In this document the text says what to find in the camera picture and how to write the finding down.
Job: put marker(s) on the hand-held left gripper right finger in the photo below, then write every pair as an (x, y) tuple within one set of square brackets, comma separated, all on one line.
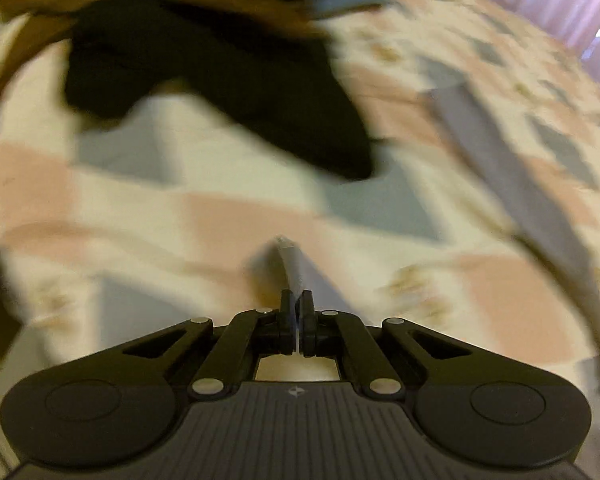
[(307, 325)]

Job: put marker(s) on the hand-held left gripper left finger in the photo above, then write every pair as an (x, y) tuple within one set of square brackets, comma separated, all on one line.
[(288, 325)]

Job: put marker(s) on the grey pants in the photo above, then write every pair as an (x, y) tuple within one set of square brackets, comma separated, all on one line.
[(300, 270)]

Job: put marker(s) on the patchwork teddy bear blanket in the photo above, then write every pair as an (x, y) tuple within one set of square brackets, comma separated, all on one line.
[(190, 230)]

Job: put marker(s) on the black garment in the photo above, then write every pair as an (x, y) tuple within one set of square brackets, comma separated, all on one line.
[(240, 85)]

